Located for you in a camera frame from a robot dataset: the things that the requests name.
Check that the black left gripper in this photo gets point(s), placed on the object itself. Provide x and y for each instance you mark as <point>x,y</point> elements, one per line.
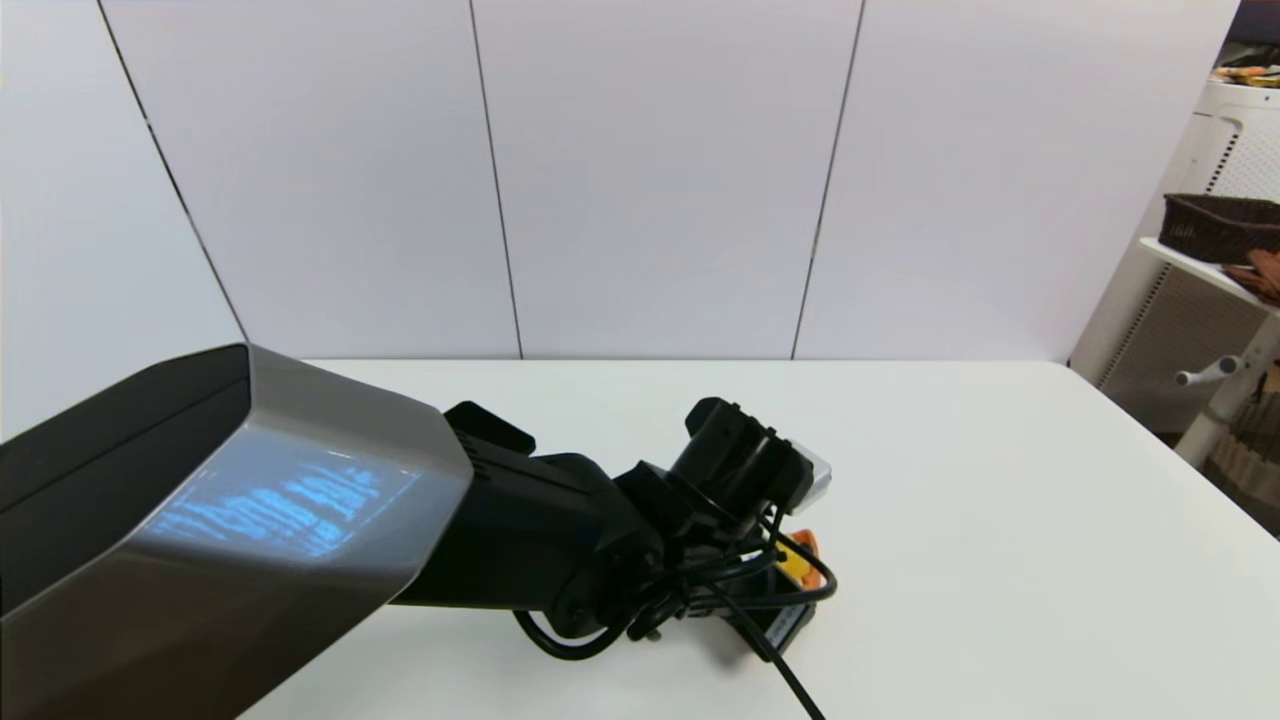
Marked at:
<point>780,620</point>

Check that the triangle waffle bread with fruit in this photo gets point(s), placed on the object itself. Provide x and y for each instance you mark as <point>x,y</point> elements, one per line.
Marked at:
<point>797,558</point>

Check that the black and silver left robot arm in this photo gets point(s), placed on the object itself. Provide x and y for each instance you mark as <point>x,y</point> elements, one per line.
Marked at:
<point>250,520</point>

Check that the brown bread on shelf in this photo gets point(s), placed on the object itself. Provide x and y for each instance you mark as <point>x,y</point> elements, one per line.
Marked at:
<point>1264,272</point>

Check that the black and white eraser block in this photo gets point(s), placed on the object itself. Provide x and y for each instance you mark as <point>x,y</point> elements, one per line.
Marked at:
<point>488,425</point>

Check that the white shelf rack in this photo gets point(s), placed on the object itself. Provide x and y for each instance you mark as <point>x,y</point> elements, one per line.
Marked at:
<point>1170,330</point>

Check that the white shelf cart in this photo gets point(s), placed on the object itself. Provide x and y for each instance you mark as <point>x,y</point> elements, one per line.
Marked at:
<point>1225,400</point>

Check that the light woven basket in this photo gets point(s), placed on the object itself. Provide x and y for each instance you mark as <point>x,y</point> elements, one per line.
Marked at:
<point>1250,455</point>

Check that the dark brown wicker basket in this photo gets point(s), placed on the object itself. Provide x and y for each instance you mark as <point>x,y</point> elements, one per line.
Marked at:
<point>1220,228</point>

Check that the colourful items on purifier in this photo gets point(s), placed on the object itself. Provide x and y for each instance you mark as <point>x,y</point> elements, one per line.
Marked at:
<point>1245,75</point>

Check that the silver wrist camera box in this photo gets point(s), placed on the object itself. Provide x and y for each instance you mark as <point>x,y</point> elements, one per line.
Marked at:
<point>816,478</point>

